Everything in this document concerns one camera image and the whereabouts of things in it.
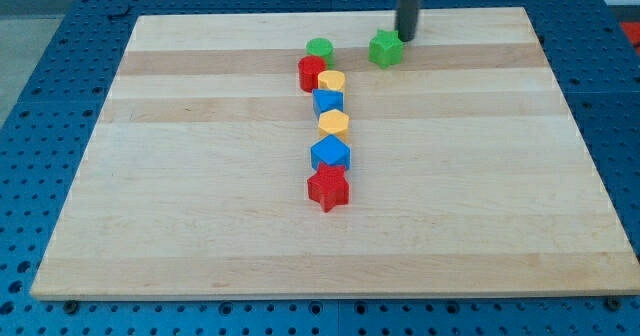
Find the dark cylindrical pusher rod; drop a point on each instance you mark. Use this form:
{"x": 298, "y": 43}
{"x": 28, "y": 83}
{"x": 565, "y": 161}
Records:
{"x": 406, "y": 18}

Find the green star block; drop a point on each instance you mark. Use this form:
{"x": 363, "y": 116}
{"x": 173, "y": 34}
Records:
{"x": 386, "y": 48}

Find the red star block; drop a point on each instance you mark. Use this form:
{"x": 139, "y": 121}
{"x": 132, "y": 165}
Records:
{"x": 329, "y": 187}

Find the green cylinder block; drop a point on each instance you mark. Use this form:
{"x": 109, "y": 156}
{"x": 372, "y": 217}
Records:
{"x": 323, "y": 48}

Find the yellow rounded block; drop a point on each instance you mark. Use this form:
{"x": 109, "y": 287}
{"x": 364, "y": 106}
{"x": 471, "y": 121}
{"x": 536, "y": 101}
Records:
{"x": 332, "y": 80}

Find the red cylinder block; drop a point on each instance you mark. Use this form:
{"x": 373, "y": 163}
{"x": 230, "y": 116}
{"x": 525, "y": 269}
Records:
{"x": 309, "y": 68}

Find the blue triangle block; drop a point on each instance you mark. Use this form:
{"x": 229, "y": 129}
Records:
{"x": 326, "y": 100}

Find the yellow hexagon block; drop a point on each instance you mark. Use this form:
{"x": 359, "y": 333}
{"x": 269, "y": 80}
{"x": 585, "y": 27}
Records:
{"x": 334, "y": 122}

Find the blue cube block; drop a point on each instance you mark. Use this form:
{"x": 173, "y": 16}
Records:
{"x": 331, "y": 151}

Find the wooden board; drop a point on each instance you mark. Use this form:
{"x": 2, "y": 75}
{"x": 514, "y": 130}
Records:
{"x": 469, "y": 176}

